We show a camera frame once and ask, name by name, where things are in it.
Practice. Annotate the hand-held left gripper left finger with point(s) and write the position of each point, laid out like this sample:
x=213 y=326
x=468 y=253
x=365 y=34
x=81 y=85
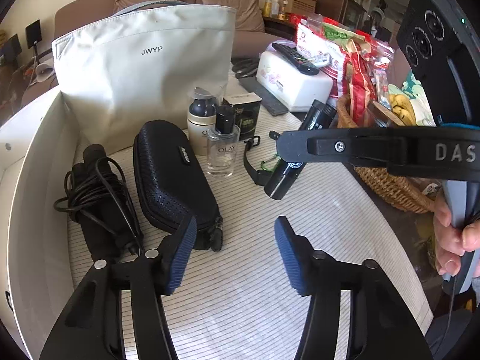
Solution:
x=183 y=255

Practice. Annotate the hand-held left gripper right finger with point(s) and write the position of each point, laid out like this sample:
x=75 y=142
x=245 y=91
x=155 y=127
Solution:
x=287 y=255

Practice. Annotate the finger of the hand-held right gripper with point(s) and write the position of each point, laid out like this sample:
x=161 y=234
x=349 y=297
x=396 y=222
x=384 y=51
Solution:
x=337 y=146

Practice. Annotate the black cylinder bottle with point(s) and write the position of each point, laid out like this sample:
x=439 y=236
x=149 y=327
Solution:
x=318 y=114

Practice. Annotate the black zip case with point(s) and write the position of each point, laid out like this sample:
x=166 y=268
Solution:
x=172 y=180

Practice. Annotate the clear glass bottle black cap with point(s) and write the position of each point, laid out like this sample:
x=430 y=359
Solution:
x=223 y=146

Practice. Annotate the white storage box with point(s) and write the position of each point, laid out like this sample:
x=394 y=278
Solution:
x=37 y=195

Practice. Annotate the person's right hand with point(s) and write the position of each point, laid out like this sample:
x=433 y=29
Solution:
x=444 y=247

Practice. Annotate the striped table mat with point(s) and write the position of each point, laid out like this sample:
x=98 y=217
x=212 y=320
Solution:
x=243 y=232

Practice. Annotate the bananas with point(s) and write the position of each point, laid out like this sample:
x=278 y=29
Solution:
x=403 y=110

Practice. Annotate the green carabiner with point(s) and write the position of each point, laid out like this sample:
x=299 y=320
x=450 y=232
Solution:
x=270 y=163

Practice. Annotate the white tissue box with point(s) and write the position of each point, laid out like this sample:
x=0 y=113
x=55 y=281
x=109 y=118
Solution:
x=296 y=90

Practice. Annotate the wicker basket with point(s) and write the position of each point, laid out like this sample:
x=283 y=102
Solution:
x=393 y=191

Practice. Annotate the grey slim remote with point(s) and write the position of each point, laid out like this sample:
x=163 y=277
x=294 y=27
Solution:
x=264 y=95

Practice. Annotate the black wrist band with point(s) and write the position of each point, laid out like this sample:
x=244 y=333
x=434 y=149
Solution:
x=248 y=165

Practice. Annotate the black printed packet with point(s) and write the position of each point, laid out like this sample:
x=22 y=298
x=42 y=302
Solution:
x=245 y=120

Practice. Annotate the green snack packet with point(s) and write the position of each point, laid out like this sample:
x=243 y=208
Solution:
x=343 y=32

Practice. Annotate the black remote control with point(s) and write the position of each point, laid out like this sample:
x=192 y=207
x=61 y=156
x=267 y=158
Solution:
x=294 y=58

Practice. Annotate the white red snack packet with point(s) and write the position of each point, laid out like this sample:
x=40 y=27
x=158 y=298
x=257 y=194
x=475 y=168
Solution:
x=318 y=41

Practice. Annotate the wooden cabinet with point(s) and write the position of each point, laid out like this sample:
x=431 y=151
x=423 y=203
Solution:
x=337 y=7

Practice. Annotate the brown sofa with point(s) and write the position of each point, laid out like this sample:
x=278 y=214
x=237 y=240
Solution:
x=258 y=41

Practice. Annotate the cream pump bottle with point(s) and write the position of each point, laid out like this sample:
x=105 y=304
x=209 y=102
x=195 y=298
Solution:
x=200 y=120

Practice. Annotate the cardboard box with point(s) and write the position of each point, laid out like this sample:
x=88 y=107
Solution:
x=296 y=3

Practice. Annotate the yellow oil bottle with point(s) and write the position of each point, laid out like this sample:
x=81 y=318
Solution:
x=268 y=7

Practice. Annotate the white tote bag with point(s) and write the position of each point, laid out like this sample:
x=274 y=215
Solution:
x=142 y=82

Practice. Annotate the black speaker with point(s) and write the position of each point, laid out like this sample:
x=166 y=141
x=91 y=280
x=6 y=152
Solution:
x=11 y=48
x=33 y=33

